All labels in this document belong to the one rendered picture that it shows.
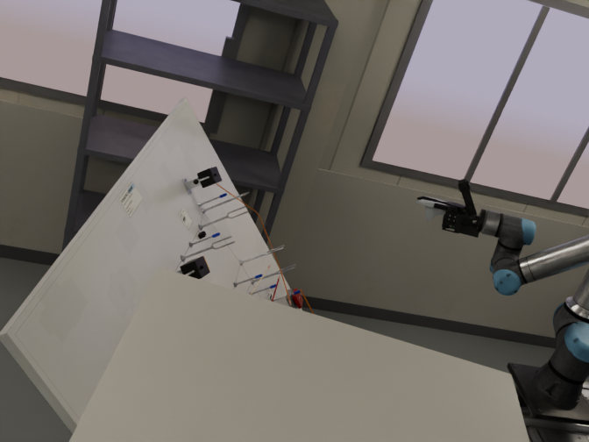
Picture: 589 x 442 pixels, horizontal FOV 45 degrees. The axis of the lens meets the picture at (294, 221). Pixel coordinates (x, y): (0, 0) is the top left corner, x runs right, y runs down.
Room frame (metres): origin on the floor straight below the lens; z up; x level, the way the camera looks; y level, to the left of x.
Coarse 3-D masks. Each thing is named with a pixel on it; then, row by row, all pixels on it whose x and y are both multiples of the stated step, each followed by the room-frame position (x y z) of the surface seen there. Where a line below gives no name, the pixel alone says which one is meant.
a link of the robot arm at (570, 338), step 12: (564, 324) 1.91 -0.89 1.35; (576, 324) 1.86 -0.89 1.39; (588, 324) 1.88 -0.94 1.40; (564, 336) 1.83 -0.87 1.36; (576, 336) 1.81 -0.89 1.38; (588, 336) 1.83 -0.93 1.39; (564, 348) 1.81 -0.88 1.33; (576, 348) 1.79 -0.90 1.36; (588, 348) 1.78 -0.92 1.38; (552, 360) 1.82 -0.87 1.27; (564, 360) 1.79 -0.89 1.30; (576, 360) 1.78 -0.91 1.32; (588, 360) 1.77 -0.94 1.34; (564, 372) 1.78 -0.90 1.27; (576, 372) 1.77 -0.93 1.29; (588, 372) 1.79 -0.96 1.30
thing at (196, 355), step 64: (192, 320) 0.70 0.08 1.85; (256, 320) 0.74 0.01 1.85; (320, 320) 0.79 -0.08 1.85; (128, 384) 0.56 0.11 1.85; (192, 384) 0.60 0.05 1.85; (256, 384) 0.63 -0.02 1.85; (320, 384) 0.67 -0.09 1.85; (384, 384) 0.70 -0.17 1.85; (448, 384) 0.75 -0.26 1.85; (512, 384) 0.79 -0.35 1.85
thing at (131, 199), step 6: (132, 186) 1.41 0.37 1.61; (126, 192) 1.37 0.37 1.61; (132, 192) 1.40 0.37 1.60; (138, 192) 1.42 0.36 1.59; (120, 198) 1.33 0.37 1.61; (126, 198) 1.36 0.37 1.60; (132, 198) 1.38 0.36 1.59; (138, 198) 1.41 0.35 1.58; (126, 204) 1.34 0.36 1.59; (132, 204) 1.37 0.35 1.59; (138, 204) 1.39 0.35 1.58; (126, 210) 1.33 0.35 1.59; (132, 210) 1.35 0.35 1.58
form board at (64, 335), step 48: (192, 144) 1.86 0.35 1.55; (144, 192) 1.45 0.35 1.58; (192, 192) 1.69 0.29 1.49; (96, 240) 1.17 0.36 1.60; (144, 240) 1.33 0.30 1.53; (192, 240) 1.54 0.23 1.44; (240, 240) 1.83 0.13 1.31; (48, 288) 0.96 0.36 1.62; (96, 288) 1.08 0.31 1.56; (144, 288) 1.22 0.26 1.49; (240, 288) 1.66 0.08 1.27; (288, 288) 2.01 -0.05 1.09; (0, 336) 0.82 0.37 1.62; (48, 336) 0.89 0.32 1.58; (96, 336) 1.00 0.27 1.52; (48, 384) 0.83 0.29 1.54; (96, 384) 0.92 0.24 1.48
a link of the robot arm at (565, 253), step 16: (576, 240) 1.86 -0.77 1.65; (528, 256) 1.87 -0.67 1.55; (544, 256) 1.84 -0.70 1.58; (560, 256) 1.83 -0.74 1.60; (576, 256) 1.82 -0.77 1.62; (496, 272) 1.85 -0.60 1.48; (512, 272) 1.83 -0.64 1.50; (528, 272) 1.83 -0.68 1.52; (544, 272) 1.82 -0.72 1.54; (560, 272) 1.83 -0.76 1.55; (496, 288) 1.82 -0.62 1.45; (512, 288) 1.81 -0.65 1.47
